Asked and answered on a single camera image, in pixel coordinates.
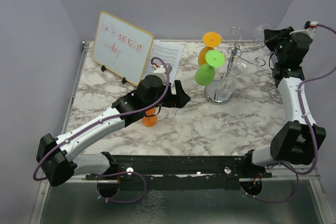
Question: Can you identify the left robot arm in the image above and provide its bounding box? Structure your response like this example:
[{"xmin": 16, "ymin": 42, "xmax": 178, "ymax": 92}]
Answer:
[{"xmin": 36, "ymin": 74, "xmax": 191, "ymax": 187}]

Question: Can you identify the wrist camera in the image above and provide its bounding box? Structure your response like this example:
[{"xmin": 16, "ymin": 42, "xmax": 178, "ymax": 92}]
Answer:
[
  {"xmin": 289, "ymin": 20, "xmax": 318, "ymax": 39},
  {"xmin": 152, "ymin": 64, "xmax": 172, "ymax": 85}
]

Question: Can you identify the orange plastic wine glass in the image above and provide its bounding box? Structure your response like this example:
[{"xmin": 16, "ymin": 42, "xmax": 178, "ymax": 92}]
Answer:
[{"xmin": 142, "ymin": 108, "xmax": 157, "ymax": 127}]

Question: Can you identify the yellow framed whiteboard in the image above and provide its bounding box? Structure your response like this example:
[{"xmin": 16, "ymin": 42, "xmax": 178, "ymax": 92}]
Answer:
[{"xmin": 92, "ymin": 12, "xmax": 154, "ymax": 86}]

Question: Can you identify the green plastic wine glass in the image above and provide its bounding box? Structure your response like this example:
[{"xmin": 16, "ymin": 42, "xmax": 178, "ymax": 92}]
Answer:
[{"xmin": 194, "ymin": 49, "xmax": 225, "ymax": 86}]

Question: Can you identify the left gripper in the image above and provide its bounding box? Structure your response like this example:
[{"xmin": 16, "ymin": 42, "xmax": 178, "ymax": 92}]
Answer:
[{"xmin": 144, "ymin": 80, "xmax": 190, "ymax": 111}]

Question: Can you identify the yellow plastic wine glass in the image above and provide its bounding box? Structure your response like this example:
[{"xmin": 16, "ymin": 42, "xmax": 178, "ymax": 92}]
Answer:
[{"xmin": 197, "ymin": 31, "xmax": 222, "ymax": 66}]

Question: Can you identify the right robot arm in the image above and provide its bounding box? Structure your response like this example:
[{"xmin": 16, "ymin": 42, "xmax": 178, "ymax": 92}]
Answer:
[{"xmin": 241, "ymin": 22, "xmax": 326, "ymax": 177}]

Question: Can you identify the printed paper sheet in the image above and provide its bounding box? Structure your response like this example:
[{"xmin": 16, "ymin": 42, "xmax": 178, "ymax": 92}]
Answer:
[{"xmin": 141, "ymin": 40, "xmax": 184, "ymax": 85}]

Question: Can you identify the clear wine glass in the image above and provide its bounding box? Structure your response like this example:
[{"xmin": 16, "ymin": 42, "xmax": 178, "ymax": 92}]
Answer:
[{"xmin": 215, "ymin": 62, "xmax": 248, "ymax": 100}]

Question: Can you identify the chrome wine glass rack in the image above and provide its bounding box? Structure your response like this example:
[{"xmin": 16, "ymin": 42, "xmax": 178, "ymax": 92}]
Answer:
[{"xmin": 204, "ymin": 26, "xmax": 266, "ymax": 105}]

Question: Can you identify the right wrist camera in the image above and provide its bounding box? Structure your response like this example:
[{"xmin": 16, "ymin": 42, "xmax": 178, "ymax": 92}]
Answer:
[{"xmin": 289, "ymin": 20, "xmax": 318, "ymax": 39}]

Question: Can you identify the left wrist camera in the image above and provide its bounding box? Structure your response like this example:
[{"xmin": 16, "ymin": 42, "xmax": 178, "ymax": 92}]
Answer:
[{"xmin": 152, "ymin": 64, "xmax": 172, "ymax": 85}]

